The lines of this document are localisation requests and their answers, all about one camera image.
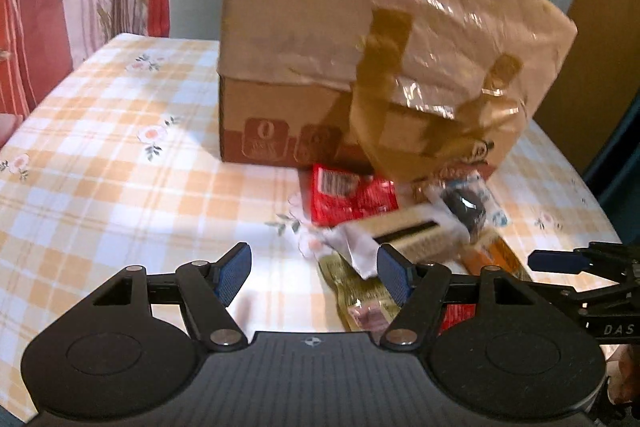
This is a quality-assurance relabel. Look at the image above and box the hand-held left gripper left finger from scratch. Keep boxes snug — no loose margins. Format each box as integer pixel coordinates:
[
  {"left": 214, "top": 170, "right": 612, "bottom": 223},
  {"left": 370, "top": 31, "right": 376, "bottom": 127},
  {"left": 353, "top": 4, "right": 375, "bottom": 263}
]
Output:
[{"left": 92, "top": 243, "right": 252, "bottom": 351}]

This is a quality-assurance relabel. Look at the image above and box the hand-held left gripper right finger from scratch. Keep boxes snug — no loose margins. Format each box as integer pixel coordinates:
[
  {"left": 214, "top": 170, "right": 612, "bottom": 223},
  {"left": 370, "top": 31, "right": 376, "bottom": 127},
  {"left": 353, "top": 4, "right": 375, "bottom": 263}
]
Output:
[{"left": 377, "top": 243, "right": 539, "bottom": 351}]

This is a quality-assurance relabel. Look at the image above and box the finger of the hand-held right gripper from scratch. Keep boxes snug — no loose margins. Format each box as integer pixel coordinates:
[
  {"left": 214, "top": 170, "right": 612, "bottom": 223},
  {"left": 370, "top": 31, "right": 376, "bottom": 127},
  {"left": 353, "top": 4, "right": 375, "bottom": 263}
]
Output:
[
  {"left": 527, "top": 248, "right": 592, "bottom": 273},
  {"left": 525, "top": 282, "right": 585, "bottom": 309}
]

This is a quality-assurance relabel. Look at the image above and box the beige snack bar packet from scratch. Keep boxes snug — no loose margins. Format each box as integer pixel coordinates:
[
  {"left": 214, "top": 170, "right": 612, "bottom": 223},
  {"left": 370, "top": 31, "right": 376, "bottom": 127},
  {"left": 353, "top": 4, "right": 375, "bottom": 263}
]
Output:
[{"left": 320, "top": 203, "right": 472, "bottom": 280}]

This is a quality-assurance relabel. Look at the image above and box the olive green snack packet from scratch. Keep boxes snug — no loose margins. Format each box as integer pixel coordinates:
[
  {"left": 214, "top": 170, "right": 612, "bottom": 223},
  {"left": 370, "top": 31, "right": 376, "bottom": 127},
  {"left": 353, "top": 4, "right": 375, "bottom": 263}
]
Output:
[{"left": 319, "top": 254, "right": 402, "bottom": 333}]

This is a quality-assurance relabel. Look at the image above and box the orange snack packet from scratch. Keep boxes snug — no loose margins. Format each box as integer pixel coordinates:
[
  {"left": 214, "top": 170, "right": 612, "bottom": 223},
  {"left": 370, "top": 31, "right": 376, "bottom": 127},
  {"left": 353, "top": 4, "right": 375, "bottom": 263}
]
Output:
[{"left": 464, "top": 229, "right": 532, "bottom": 284}]

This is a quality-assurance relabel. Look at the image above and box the small red snack packet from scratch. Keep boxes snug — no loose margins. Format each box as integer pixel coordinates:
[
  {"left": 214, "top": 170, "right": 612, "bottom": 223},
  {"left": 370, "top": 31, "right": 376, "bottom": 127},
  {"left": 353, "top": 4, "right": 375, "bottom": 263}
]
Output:
[{"left": 439, "top": 304, "right": 482, "bottom": 334}]

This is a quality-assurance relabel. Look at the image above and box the black and white snack packet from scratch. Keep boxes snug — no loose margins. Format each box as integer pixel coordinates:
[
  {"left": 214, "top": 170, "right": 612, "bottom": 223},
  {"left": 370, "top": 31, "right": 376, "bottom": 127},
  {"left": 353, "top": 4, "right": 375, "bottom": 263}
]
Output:
[{"left": 439, "top": 177, "right": 507, "bottom": 244}]

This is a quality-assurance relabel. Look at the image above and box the wooden panel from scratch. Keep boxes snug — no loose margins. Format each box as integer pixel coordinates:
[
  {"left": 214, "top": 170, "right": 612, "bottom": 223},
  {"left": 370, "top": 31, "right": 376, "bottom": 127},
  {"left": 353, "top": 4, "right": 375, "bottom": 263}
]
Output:
[{"left": 564, "top": 0, "right": 640, "bottom": 178}]

